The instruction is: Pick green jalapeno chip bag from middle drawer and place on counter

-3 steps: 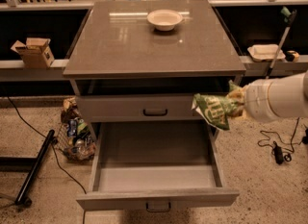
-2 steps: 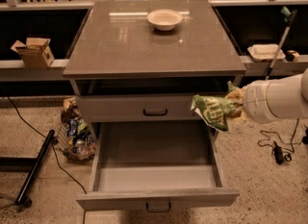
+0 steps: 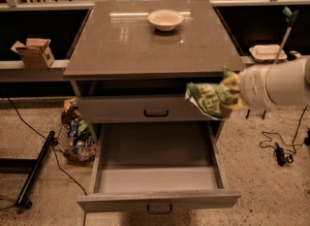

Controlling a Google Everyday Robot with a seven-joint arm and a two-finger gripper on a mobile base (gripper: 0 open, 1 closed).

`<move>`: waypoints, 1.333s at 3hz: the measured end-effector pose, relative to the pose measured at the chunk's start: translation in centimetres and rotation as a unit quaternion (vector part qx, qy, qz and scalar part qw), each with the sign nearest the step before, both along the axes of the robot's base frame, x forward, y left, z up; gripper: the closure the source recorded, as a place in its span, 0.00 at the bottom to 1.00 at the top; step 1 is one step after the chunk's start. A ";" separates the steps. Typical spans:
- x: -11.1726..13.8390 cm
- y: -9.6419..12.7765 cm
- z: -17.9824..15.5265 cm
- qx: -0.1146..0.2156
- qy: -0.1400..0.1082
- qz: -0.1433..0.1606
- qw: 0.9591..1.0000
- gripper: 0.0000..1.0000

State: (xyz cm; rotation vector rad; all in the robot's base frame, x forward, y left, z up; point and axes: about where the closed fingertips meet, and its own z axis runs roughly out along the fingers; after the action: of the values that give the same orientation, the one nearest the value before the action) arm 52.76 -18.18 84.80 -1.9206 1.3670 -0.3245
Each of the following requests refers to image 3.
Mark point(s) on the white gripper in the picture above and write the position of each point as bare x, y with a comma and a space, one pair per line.
253, 86

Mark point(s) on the green jalapeno chip bag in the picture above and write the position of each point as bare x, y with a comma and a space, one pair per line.
208, 98

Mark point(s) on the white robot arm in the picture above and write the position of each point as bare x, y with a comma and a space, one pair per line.
269, 86

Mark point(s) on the closed grey top drawer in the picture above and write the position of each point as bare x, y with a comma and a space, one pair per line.
146, 108

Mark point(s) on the grey drawer cabinet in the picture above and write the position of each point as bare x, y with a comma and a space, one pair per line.
120, 53

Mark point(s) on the open grey middle drawer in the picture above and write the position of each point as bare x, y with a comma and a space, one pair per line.
158, 167

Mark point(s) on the white takeout clamshell container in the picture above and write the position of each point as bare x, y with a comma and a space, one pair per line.
267, 53

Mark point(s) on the yellow black tape roll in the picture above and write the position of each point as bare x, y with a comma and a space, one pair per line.
293, 55

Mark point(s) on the reacher grabber tool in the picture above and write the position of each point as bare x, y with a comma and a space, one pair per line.
290, 19

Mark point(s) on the white paper bowl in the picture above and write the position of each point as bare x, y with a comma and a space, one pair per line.
165, 20

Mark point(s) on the open cardboard box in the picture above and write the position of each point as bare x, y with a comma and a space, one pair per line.
36, 54

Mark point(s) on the black metal stand leg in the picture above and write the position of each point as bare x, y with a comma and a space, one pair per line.
31, 167

